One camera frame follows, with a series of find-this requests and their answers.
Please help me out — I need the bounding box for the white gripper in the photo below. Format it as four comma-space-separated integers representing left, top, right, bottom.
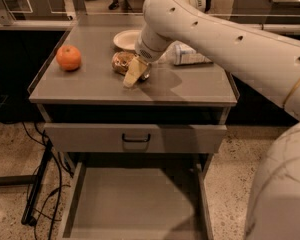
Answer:
123, 24, 172, 88

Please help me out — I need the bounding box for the orange patterned can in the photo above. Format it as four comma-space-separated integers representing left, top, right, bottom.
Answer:
111, 51, 150, 81

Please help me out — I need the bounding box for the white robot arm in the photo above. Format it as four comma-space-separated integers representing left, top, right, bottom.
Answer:
124, 0, 300, 240

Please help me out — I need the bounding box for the grey drawer cabinet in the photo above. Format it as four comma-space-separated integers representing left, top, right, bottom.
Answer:
27, 13, 241, 240

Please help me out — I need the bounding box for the closed upper drawer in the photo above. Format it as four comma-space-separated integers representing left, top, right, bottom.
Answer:
44, 123, 227, 153

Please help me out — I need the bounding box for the open lower drawer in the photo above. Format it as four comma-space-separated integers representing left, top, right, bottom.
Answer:
57, 161, 213, 240

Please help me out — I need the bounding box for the white bowl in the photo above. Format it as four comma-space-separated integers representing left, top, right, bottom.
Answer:
113, 30, 141, 51

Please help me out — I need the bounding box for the clear plastic water bottle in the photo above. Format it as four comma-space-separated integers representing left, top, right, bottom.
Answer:
157, 41, 214, 67

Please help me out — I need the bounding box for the orange fruit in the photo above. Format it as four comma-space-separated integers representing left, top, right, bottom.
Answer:
56, 45, 81, 71

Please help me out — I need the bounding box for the black metal stand leg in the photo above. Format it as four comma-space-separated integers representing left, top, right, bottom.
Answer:
0, 141, 52, 226

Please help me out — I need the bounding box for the black drawer handle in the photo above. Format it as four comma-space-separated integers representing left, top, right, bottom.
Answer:
121, 133, 151, 143

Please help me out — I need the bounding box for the black cable on floor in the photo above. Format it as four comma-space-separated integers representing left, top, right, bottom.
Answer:
21, 122, 74, 240

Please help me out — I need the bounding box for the white horizontal rail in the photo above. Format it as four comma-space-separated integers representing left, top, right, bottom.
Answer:
0, 20, 300, 35

